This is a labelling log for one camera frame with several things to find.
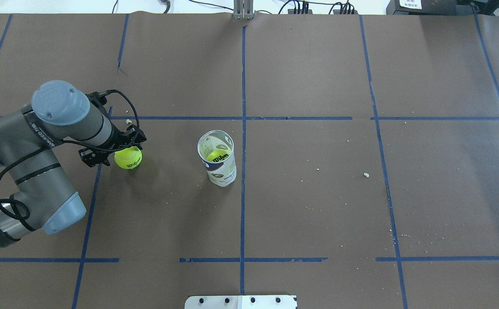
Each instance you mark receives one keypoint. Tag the yellow tennis ball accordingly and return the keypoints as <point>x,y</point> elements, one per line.
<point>128,158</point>

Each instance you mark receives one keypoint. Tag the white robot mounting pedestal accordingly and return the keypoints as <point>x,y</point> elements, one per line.
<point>242,302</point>

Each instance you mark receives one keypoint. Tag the tennis ball inside can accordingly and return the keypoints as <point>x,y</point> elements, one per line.
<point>218,155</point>

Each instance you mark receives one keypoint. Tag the clear tennis ball can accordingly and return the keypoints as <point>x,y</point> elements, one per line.
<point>225,172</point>

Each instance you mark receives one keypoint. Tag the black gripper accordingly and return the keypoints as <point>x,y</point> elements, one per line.
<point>113,136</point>

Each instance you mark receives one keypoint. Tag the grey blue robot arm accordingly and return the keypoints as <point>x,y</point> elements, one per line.
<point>35,191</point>

